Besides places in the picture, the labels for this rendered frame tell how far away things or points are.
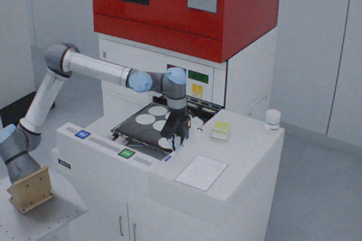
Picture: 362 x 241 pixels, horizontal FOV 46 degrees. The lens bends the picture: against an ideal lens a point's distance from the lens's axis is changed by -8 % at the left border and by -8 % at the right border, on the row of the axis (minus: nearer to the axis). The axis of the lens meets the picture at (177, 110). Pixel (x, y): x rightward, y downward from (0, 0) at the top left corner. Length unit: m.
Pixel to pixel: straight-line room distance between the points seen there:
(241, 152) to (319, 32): 1.79
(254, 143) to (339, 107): 1.78
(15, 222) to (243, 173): 0.96
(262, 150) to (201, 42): 0.59
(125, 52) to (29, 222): 1.14
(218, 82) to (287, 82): 1.61
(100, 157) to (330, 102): 2.23
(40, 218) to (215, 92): 1.06
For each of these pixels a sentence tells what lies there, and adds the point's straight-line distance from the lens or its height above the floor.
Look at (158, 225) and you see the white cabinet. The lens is 2.01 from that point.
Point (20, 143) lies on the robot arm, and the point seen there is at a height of 1.07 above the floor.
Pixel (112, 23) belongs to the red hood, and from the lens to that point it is 2.46.
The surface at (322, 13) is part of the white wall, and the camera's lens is 3.51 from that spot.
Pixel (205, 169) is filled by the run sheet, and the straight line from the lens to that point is 1.86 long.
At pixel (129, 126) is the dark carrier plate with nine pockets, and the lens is 2.26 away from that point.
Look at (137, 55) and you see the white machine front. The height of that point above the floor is 1.12.
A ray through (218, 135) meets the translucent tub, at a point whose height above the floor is 1.00.
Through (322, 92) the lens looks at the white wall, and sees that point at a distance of 3.72.
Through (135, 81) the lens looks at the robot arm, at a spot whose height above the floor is 1.37.
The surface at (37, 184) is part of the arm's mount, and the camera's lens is 1.89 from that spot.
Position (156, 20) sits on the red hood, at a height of 1.37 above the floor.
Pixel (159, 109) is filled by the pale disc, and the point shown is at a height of 0.90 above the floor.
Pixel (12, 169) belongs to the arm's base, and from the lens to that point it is 1.88.
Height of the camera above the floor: 2.08
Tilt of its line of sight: 30 degrees down
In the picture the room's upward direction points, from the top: 1 degrees clockwise
